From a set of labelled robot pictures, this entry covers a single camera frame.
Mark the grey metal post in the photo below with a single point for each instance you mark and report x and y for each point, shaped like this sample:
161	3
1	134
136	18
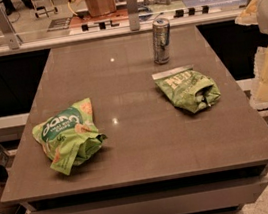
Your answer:
134	22
11	37

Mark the green rice chip bag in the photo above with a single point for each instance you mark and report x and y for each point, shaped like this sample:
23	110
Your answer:
69	138

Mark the grey metal post left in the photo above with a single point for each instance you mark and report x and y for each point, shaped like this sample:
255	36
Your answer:
11	37

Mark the grey table drawer front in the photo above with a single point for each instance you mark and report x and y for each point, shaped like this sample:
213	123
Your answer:
195	199

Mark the silver drink can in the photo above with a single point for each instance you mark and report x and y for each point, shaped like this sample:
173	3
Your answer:
161	40

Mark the dark green snack bag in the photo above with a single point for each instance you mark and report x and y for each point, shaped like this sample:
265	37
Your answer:
188	89

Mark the grey metal post centre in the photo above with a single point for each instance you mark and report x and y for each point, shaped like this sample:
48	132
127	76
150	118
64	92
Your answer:
134	22

